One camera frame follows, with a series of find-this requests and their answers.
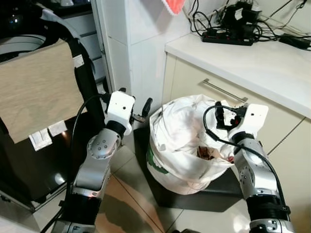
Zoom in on black washing machine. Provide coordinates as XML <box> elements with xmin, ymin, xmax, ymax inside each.
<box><xmin>0</xmin><ymin>0</ymin><xmax>110</xmax><ymax>212</ymax></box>

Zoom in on brown garment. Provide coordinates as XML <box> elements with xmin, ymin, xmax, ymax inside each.
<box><xmin>196</xmin><ymin>145</ymin><xmax>235</xmax><ymax>163</ymax></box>

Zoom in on white laundry bag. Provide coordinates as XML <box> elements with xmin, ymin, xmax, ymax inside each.
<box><xmin>147</xmin><ymin>96</ymin><xmax>243</xmax><ymax>196</ymax></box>

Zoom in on white garment label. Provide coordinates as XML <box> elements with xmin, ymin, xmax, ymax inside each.
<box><xmin>73</xmin><ymin>54</ymin><xmax>86</xmax><ymax>68</ymax></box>

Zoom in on grey drawer cabinet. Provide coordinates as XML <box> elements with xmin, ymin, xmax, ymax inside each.
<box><xmin>61</xmin><ymin>5</ymin><xmax>108</xmax><ymax>93</ymax></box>

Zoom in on black power strip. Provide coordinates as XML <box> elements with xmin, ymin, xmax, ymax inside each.
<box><xmin>202</xmin><ymin>28</ymin><xmax>256</xmax><ymax>47</ymax></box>

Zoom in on white care label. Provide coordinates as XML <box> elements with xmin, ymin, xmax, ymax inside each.
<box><xmin>48</xmin><ymin>120</ymin><xmax>69</xmax><ymax>137</ymax></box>
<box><xmin>29</xmin><ymin>129</ymin><xmax>53</xmax><ymax>151</ymax></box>

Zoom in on cream cabinet with white counter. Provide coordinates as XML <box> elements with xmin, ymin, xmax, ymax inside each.
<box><xmin>163</xmin><ymin>32</ymin><xmax>311</xmax><ymax>233</ymax></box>

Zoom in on beige cloth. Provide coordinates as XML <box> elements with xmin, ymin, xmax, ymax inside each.
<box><xmin>0</xmin><ymin>39</ymin><xmax>87</xmax><ymax>144</ymax></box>

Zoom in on black charger device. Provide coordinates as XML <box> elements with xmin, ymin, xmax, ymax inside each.
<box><xmin>221</xmin><ymin>2</ymin><xmax>265</xmax><ymax>31</ymax></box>

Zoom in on black power adapter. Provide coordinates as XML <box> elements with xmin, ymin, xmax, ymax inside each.
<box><xmin>279</xmin><ymin>34</ymin><xmax>311</xmax><ymax>50</ymax></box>

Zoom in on red cloth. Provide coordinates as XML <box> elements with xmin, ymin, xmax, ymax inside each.
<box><xmin>159</xmin><ymin>0</ymin><xmax>188</xmax><ymax>16</ymax></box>

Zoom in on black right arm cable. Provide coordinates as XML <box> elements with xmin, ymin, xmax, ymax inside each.
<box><xmin>203</xmin><ymin>104</ymin><xmax>291</xmax><ymax>214</ymax></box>

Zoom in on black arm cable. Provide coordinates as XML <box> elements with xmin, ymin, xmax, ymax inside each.
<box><xmin>41</xmin><ymin>93</ymin><xmax>110</xmax><ymax>233</ymax></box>
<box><xmin>203</xmin><ymin>104</ymin><xmax>291</xmax><ymax>214</ymax></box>

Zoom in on silver cabinet bar handle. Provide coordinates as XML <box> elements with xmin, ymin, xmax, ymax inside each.
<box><xmin>202</xmin><ymin>79</ymin><xmax>248</xmax><ymax>103</ymax></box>

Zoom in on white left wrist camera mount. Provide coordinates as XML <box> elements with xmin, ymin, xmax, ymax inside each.
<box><xmin>106</xmin><ymin>91</ymin><xmax>136</xmax><ymax>135</ymax></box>

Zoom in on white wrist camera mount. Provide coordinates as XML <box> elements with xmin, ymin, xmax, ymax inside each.
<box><xmin>228</xmin><ymin>103</ymin><xmax>269</xmax><ymax>141</ymax></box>
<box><xmin>106</xmin><ymin>91</ymin><xmax>136</xmax><ymax>135</ymax></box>

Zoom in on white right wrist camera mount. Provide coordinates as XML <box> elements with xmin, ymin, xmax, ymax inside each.
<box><xmin>228</xmin><ymin>103</ymin><xmax>269</xmax><ymax>141</ymax></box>

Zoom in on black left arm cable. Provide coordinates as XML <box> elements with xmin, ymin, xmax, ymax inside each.
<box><xmin>41</xmin><ymin>93</ymin><xmax>110</xmax><ymax>233</ymax></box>

